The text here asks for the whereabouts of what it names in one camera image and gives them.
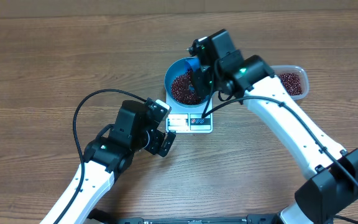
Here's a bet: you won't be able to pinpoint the white digital kitchen scale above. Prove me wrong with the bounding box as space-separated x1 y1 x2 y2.
165 93 213 134

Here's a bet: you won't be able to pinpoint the blue plastic measuring scoop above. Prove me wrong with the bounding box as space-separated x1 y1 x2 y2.
184 57 200 73

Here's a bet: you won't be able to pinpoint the clear plastic container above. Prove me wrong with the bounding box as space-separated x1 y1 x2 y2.
272 65 310 100

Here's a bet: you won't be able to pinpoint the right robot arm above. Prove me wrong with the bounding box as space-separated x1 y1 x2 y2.
188 29 358 223

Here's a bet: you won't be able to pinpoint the red beans in bowl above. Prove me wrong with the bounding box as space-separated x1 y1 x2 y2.
171 69 203 105

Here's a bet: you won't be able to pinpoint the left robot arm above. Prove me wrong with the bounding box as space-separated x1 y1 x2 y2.
42 99 176 223

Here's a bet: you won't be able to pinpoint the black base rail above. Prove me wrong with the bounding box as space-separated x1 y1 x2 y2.
84 208 312 224

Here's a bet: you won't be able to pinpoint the red adzuki beans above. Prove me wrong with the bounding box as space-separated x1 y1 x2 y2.
278 73 303 96

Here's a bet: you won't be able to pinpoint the teal metal bowl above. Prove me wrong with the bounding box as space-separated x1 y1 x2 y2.
164 57 214 108

